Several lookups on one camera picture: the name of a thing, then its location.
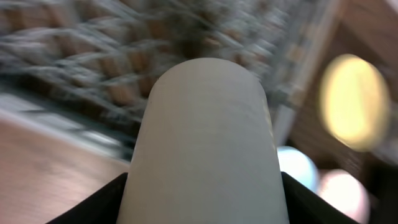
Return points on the white bowl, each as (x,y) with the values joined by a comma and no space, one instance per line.
(346,194)

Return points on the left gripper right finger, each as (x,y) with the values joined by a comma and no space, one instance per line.
(305,207)

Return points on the yellow round plate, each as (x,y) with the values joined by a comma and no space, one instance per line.
(354,102)

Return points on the grey plastic dishwasher rack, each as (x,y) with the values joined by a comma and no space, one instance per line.
(95,61)

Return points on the light blue bowl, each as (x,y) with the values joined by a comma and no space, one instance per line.
(299,166)

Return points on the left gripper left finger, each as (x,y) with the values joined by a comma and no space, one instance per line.
(102,207)

